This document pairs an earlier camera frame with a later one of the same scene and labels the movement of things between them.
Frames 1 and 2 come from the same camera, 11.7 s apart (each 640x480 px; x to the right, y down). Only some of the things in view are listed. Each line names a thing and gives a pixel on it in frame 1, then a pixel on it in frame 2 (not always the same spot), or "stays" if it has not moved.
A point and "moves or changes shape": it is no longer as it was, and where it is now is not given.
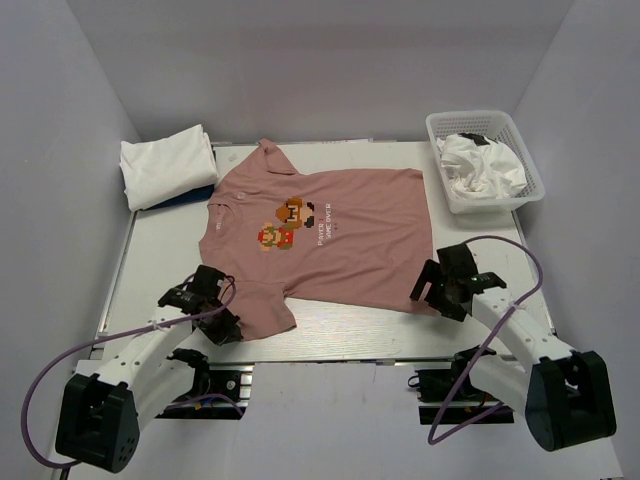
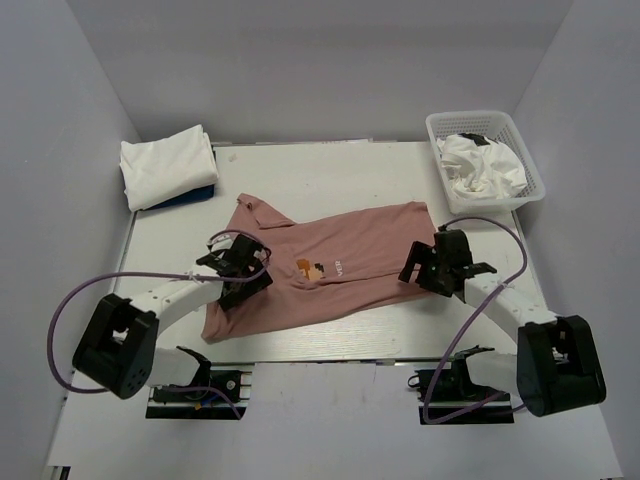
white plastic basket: (502, 127) stays
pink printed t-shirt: (273, 233) moves or changes shape
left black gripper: (228, 332) → (253, 286)
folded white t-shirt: (158, 168) stays
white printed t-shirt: (476, 166) stays
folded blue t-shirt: (193, 195) stays
